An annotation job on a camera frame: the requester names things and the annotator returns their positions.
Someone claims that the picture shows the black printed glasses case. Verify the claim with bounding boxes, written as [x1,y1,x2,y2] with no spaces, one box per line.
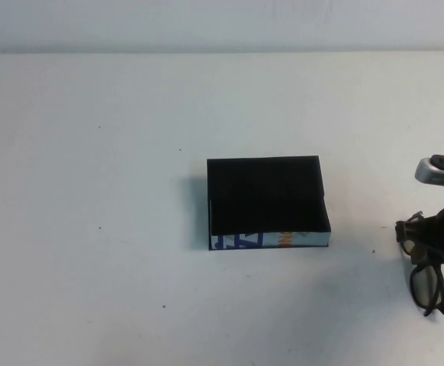
[205,155,333,252]

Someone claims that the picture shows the black framed glasses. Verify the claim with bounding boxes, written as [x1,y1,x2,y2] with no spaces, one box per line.
[394,211,444,318]

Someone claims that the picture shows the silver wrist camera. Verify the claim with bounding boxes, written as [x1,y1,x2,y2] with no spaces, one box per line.
[414,156,444,188]

